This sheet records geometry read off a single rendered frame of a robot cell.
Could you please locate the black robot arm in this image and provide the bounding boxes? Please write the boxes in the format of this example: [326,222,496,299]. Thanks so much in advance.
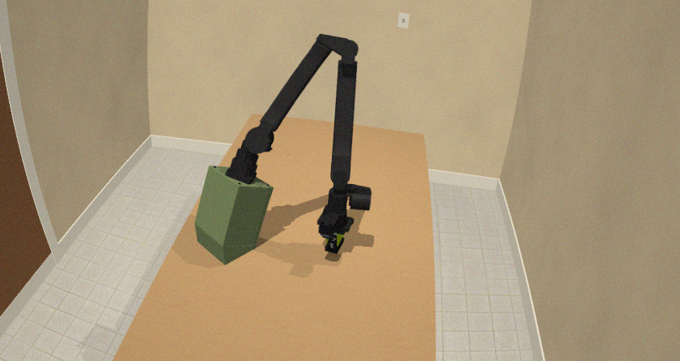
[226,34,372,239]

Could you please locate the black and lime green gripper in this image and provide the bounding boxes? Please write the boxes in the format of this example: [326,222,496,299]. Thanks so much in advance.
[317,206,354,247]

